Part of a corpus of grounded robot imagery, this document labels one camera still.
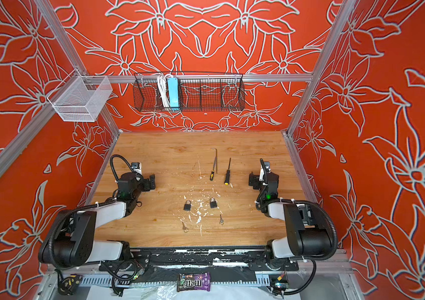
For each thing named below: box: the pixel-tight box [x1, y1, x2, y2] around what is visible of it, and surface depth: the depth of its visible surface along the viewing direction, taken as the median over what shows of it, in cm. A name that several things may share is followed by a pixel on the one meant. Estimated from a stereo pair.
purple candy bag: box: [176, 271, 211, 292], surface depth 69 cm
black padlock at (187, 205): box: [183, 199, 192, 211], surface depth 89 cm
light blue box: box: [167, 77, 180, 111], surface depth 92 cm
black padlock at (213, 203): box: [209, 196, 218, 209], surface depth 90 cm
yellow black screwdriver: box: [224, 157, 231, 185], surface depth 99 cm
